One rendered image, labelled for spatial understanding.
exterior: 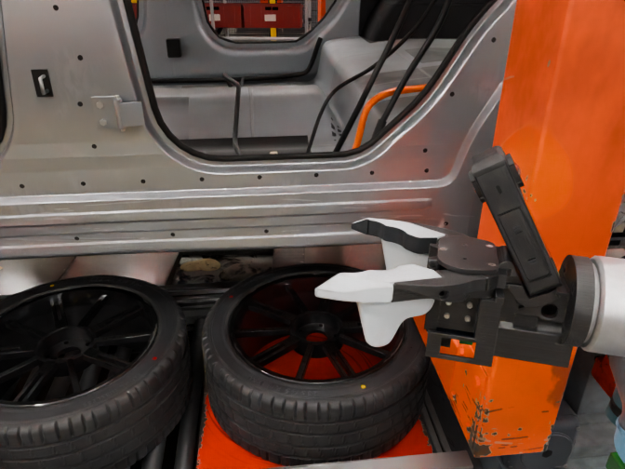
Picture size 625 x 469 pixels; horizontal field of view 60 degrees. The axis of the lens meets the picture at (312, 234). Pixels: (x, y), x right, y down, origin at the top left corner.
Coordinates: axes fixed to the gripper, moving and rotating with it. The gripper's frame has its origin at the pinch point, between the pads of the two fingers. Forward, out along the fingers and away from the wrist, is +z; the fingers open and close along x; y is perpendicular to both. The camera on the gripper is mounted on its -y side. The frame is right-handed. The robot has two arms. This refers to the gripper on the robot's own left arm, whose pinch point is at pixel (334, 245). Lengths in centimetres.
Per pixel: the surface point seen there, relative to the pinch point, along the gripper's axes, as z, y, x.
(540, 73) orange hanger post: -20, -12, 45
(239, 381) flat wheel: 35, 65, 63
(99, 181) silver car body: 73, 19, 69
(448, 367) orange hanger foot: -15, 55, 69
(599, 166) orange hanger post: -31, 1, 47
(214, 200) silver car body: 46, 24, 77
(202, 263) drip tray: 106, 98, 191
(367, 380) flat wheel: 4, 64, 71
